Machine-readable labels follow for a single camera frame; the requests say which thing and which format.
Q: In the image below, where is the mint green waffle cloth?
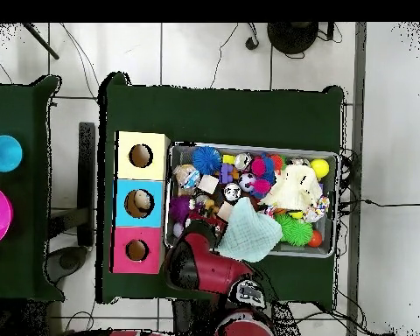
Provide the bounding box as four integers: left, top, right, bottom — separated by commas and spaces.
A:
214, 196, 284, 264

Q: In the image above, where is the wooden box with three holes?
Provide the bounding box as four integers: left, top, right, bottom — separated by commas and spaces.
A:
109, 130, 172, 276

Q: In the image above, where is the purple spiky monster toy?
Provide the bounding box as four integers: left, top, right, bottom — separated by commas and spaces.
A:
169, 195, 194, 225

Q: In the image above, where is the crushed clear plastic bottle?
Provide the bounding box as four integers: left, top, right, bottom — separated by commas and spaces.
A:
172, 164, 201, 193

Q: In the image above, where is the blue spiky rubber ball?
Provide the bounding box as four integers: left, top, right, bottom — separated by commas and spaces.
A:
192, 145, 222, 175

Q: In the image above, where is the cream waffle cloth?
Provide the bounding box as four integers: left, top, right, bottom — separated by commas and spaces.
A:
258, 163, 324, 212

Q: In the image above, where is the orange smooth ball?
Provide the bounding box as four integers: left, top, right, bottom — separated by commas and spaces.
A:
307, 229, 324, 249

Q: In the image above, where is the yellow smooth ball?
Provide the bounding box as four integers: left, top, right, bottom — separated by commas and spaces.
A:
309, 157, 331, 179

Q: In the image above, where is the black upright stand bar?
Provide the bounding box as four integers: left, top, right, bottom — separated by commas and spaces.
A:
76, 122, 96, 247

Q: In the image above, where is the grey round stand foot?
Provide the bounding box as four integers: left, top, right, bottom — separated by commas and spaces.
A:
46, 246, 89, 284

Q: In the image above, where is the black round stand base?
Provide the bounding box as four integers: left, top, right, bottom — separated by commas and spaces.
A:
266, 22, 319, 56

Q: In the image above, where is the blue plastic bowl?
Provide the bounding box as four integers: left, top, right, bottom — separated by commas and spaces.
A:
0, 135, 24, 173

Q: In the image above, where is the black slanted rod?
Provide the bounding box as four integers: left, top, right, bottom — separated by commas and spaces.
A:
22, 22, 60, 60

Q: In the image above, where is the silver wire mesh bin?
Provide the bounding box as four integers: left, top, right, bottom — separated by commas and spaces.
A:
163, 141, 341, 260

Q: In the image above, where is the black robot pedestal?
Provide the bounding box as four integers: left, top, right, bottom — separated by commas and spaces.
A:
171, 298, 228, 336

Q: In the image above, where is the black cable with plug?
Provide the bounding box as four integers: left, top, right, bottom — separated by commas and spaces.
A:
339, 198, 420, 208

